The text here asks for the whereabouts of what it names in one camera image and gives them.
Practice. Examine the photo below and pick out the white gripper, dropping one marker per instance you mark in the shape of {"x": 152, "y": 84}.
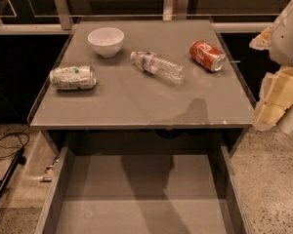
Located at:
{"x": 288, "y": 39}

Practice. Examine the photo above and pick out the clear plastic water bottle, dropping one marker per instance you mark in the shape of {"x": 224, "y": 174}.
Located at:
{"x": 159, "y": 66}

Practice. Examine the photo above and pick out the grey cabinet with top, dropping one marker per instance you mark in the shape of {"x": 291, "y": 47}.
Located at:
{"x": 125, "y": 98}

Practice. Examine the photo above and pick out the open grey top drawer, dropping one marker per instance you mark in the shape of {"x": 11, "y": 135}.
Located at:
{"x": 144, "y": 192}

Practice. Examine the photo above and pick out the drawer slide metal hardware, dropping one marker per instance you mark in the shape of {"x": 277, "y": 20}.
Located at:
{"x": 49, "y": 171}

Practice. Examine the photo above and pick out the red cola can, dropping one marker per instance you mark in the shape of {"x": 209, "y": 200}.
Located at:
{"x": 207, "y": 56}

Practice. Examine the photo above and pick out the white ceramic bowl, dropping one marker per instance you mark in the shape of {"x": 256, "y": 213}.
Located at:
{"x": 106, "y": 41}

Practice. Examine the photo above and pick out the white green soda can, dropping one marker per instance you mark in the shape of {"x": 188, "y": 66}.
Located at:
{"x": 68, "y": 78}

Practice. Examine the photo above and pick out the black floor stand base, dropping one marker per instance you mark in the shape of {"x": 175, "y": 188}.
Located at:
{"x": 18, "y": 159}

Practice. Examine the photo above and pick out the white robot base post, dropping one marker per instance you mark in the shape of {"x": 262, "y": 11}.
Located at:
{"x": 286, "y": 122}

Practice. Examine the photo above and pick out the middle metal bracket post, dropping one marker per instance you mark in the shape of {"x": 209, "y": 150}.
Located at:
{"x": 175, "y": 10}

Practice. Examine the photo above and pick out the metal bracket post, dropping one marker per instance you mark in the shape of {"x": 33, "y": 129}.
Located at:
{"x": 175, "y": 10}
{"x": 64, "y": 14}

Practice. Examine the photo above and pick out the left metal bracket post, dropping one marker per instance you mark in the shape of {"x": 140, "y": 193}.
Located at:
{"x": 64, "y": 14}

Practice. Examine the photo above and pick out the horizontal metal rail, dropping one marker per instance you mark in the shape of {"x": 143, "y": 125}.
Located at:
{"x": 50, "y": 29}

